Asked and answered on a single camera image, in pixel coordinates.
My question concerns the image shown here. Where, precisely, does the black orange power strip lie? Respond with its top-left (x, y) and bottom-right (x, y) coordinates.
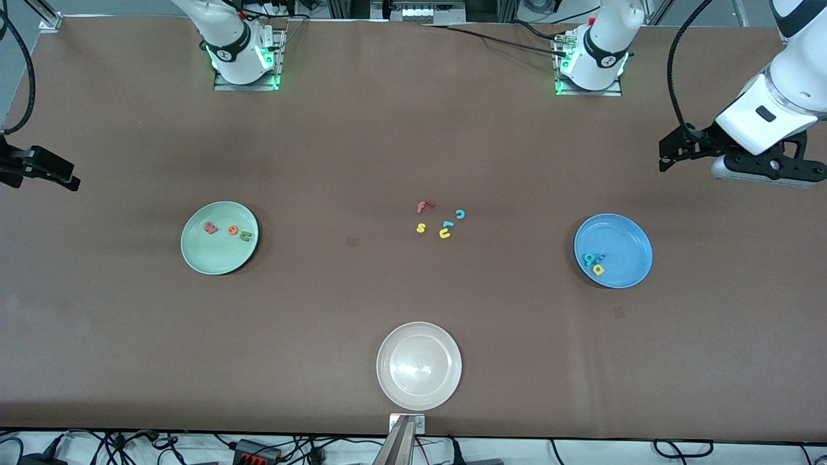
top-left (234, 439), bottom-right (282, 465)

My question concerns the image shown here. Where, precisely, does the grey camera pole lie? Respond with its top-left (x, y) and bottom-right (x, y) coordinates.
top-left (372, 417), bottom-right (417, 465)

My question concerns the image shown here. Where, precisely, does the green round plate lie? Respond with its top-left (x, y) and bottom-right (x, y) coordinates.
top-left (180, 201), bottom-right (260, 276)

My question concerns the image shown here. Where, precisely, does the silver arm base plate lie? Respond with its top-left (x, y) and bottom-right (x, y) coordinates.
top-left (554, 29), bottom-right (624, 98)
top-left (213, 29), bottom-right (285, 91)

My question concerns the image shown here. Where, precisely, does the silver connector box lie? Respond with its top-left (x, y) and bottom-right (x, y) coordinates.
top-left (372, 0), bottom-right (466, 23)

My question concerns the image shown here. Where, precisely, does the blue round plate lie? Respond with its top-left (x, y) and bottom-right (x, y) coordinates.
top-left (574, 214), bottom-right (653, 289)

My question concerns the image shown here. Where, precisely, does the silver camera mount bracket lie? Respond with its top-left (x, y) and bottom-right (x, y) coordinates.
top-left (389, 414), bottom-right (426, 435)

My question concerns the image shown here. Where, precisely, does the black cable on table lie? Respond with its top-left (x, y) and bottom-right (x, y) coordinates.
top-left (420, 23), bottom-right (569, 56)

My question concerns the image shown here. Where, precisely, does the white round plate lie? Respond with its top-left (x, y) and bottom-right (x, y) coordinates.
top-left (377, 322), bottom-right (463, 411)

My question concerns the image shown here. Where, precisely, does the aluminium frame post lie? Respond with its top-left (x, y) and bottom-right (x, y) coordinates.
top-left (26, 0), bottom-right (62, 33)

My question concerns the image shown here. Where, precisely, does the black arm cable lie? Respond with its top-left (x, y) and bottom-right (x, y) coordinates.
top-left (0, 10), bottom-right (36, 135)
top-left (667, 0), bottom-right (718, 133)

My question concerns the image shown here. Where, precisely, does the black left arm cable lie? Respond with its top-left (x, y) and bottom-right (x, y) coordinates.
top-left (667, 0), bottom-right (718, 133)

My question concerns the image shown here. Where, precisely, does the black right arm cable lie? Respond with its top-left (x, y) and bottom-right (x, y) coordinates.
top-left (0, 10), bottom-right (36, 135)

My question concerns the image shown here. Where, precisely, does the black looped cable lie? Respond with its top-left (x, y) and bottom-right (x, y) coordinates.
top-left (653, 439), bottom-right (715, 459)

